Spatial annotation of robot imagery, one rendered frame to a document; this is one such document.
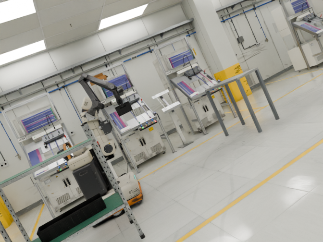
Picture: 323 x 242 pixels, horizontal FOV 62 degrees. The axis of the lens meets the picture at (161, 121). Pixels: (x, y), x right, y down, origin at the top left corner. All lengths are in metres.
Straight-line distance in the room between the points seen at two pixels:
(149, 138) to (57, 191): 1.79
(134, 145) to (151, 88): 2.30
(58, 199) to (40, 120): 1.34
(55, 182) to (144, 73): 3.45
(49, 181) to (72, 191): 0.40
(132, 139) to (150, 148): 0.37
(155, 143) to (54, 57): 3.13
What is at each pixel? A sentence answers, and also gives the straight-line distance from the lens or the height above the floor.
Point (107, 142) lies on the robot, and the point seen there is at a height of 0.79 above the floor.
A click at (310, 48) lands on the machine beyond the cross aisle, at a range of 7.47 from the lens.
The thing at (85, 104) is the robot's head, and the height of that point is 1.30.
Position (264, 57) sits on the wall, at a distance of 8.68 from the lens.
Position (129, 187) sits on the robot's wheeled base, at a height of 0.24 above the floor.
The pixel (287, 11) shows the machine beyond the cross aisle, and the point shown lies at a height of 1.51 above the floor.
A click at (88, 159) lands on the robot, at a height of 0.73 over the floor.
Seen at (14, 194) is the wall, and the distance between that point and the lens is 6.58.
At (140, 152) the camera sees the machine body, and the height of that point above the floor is 0.24.
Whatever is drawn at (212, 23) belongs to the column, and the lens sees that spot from 7.35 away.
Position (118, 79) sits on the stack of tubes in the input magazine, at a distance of 5.05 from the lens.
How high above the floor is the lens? 1.05
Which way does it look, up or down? 5 degrees down
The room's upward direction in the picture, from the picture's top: 25 degrees counter-clockwise
